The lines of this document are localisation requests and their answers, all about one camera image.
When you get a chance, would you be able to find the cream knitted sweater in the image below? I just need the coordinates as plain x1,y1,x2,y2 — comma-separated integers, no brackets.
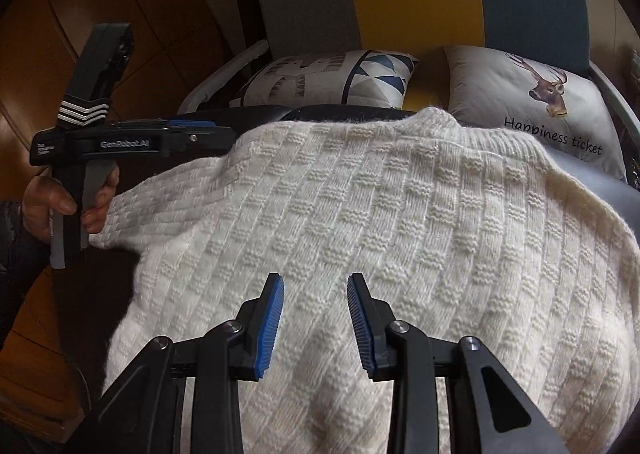
92,107,639,453

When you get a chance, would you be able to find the person left hand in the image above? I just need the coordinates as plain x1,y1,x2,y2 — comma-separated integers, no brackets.
22,167,119,241

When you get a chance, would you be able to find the triangle pattern cushion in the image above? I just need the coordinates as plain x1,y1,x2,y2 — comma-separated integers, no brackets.
230,50,419,109

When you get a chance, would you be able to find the grey yellow blue sofa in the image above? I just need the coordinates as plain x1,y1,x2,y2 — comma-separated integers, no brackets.
181,0,639,180

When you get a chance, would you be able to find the deer print cushion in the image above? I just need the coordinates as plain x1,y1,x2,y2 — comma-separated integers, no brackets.
445,45,626,180

